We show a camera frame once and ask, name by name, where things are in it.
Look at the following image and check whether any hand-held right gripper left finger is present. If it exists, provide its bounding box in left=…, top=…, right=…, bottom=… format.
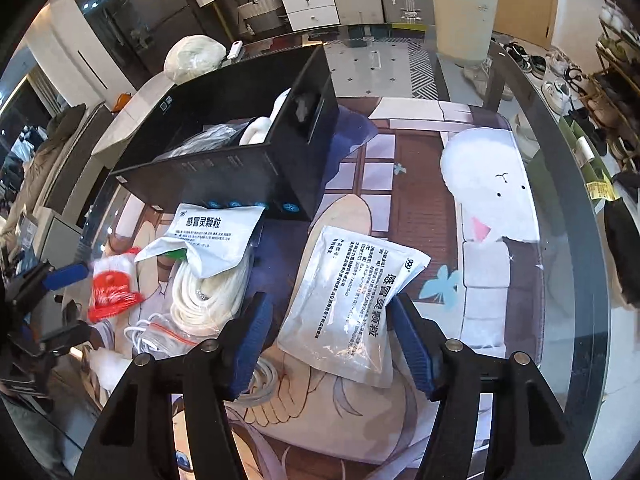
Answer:
left=75, top=291, right=274, bottom=480

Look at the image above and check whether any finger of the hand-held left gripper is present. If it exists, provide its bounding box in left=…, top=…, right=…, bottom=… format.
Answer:
left=37, top=320, right=94, bottom=356
left=12, top=261, right=90, bottom=306

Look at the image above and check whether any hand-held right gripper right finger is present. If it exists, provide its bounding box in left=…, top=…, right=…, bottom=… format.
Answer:
left=389, top=292, right=586, bottom=480

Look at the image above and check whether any red and white plastic bag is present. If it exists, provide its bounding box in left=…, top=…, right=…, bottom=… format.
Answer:
left=88, top=248, right=146, bottom=323

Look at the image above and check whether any white cotton wad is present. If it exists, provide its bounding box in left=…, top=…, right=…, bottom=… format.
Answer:
left=82, top=347, right=133, bottom=396

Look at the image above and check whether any white rope coil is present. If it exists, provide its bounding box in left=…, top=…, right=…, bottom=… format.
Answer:
left=170, top=252, right=256, bottom=338

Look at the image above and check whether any white medicine pouch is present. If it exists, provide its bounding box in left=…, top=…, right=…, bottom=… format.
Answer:
left=276, top=225, right=432, bottom=388
left=134, top=203, right=265, bottom=281

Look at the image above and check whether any clear zip bag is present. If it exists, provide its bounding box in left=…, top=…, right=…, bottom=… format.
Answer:
left=122, top=312, right=198, bottom=361

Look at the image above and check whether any black cardboard box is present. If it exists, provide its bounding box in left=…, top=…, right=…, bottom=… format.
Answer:
left=109, top=44, right=341, bottom=223

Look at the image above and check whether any dark jacket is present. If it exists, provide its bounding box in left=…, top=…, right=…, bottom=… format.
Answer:
left=10, top=105, right=101, bottom=241

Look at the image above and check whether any white marble table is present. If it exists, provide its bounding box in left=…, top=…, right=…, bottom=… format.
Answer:
left=92, top=77, right=176, bottom=156

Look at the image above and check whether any printed table mat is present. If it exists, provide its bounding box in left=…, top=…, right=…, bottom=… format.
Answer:
left=80, top=95, right=551, bottom=480

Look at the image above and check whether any clear plastic bag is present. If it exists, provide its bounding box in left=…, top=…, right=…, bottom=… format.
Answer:
left=152, top=120, right=251, bottom=162

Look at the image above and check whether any white stuffing piece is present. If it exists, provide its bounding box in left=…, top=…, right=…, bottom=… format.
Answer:
left=239, top=89, right=293, bottom=147

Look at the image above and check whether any white plastic bag bundle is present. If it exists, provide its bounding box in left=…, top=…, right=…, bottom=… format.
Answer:
left=164, top=35, right=227, bottom=83

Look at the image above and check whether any group of shoes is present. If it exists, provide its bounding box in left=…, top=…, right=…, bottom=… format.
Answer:
left=462, top=40, right=626, bottom=156

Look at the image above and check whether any woven basket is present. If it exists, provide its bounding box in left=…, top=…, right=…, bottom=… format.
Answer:
left=236, top=0, right=286, bottom=33

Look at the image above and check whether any shoe rack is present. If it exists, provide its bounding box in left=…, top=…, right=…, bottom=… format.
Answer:
left=595, top=0, right=640, bottom=161

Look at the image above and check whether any wooden door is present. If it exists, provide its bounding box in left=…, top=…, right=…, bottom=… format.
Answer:
left=460, top=0, right=566, bottom=48

